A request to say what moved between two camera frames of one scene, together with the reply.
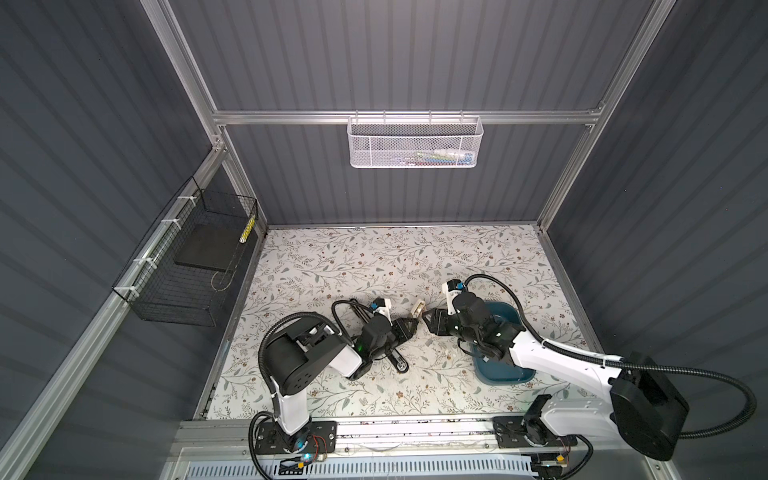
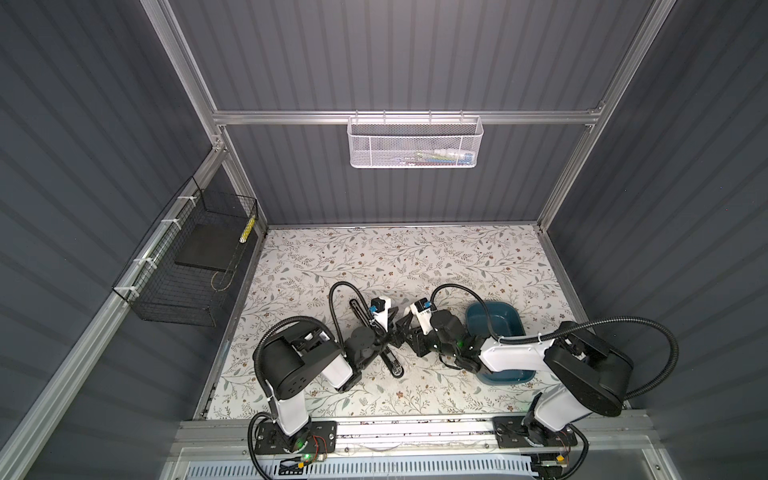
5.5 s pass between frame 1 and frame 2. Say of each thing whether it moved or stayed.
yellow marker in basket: stayed
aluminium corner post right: stayed
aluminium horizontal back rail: stayed
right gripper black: moved
